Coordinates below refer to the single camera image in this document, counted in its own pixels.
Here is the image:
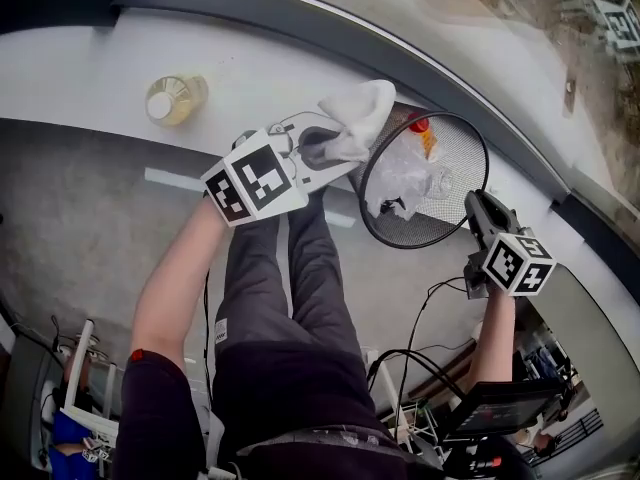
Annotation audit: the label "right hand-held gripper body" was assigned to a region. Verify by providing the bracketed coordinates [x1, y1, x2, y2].
[462, 226, 558, 300]

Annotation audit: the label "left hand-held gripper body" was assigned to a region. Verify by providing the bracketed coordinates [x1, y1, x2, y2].
[200, 123, 359, 228]

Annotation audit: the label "white cloth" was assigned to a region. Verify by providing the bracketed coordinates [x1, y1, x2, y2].
[317, 78, 398, 164]

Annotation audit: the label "black mesh waste bin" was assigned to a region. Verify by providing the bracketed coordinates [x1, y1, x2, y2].
[347, 103, 490, 250]

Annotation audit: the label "person's right forearm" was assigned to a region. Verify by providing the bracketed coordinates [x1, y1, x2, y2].
[469, 285, 519, 384]

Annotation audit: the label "person's left forearm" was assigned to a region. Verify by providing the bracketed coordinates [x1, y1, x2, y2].
[130, 200, 236, 369]

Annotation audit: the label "clear plastic cup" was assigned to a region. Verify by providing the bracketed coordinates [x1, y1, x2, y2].
[427, 165, 456, 200]

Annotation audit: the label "orange snack wrapper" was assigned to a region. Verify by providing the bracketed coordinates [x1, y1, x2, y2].
[419, 127, 444, 164]

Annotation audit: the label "crumpled clear plastic bag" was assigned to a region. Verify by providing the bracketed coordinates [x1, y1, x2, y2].
[367, 142, 434, 222]

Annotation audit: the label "yellow liquid bottle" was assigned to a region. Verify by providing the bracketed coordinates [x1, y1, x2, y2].
[144, 73, 210, 128]

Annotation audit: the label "person's grey trousers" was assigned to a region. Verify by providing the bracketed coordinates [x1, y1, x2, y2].
[213, 190, 364, 369]

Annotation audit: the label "chest-mounted screen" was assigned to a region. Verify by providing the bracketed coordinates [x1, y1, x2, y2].
[443, 380, 565, 442]

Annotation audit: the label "white metal rack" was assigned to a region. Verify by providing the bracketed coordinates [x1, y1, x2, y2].
[367, 347, 441, 464]

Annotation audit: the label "person's purple shirt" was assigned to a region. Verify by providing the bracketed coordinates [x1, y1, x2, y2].
[113, 340, 426, 480]

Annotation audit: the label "blue fabric item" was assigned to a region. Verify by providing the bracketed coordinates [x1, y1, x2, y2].
[49, 410, 99, 480]

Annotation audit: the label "black cable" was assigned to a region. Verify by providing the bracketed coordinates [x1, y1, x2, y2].
[394, 275, 471, 439]
[201, 267, 213, 404]

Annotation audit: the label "white chair frame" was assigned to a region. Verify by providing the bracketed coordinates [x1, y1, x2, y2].
[59, 317, 121, 434]

